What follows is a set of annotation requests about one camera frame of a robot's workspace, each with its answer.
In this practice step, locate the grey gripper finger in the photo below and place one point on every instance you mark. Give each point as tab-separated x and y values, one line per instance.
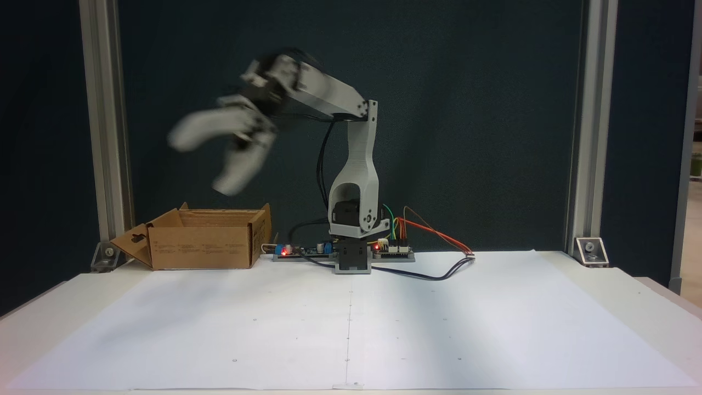
208	126
244	164

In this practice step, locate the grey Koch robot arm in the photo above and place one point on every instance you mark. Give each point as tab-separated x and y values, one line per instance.
356	164

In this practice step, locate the brown cardboard box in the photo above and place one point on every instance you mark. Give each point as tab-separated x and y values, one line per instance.
200	252

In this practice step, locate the circuit board with blue terminal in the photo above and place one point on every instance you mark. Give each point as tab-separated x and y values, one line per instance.
307	251

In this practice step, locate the aluminium frame post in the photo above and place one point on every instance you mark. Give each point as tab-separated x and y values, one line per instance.
101	109
595	109

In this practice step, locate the metal corner bracket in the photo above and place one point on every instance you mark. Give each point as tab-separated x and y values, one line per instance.
107	255
591	251

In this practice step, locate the grey board base plate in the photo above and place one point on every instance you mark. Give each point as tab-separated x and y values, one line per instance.
397	258

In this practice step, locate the grey partition edge frame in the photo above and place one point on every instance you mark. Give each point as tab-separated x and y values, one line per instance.
685	164

